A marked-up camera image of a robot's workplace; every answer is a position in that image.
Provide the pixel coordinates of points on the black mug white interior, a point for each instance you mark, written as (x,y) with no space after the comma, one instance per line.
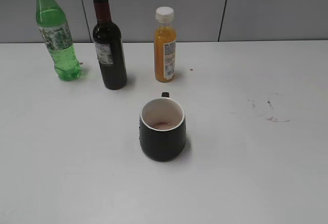
(162,128)

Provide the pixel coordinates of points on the dark red wine bottle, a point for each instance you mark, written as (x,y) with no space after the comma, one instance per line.
(109,49)

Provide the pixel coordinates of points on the orange juice bottle white cap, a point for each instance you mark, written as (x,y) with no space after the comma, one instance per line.
(164,45)

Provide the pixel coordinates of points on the green plastic soda bottle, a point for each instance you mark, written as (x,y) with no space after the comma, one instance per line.
(52,24)

